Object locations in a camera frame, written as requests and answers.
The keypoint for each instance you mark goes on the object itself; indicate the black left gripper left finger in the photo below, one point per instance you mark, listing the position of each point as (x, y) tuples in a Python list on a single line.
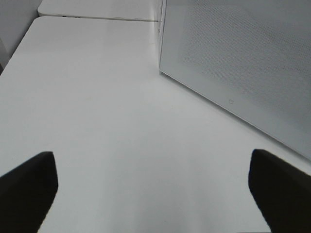
[(27, 193)]

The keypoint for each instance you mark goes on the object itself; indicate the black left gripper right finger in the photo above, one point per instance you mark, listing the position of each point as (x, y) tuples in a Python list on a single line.
[(281, 191)]

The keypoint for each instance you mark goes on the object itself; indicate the white microwave door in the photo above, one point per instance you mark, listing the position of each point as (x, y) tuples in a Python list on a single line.
[(251, 57)]

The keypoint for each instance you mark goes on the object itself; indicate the white microwave oven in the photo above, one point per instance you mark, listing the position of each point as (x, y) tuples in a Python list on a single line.
[(160, 11)]

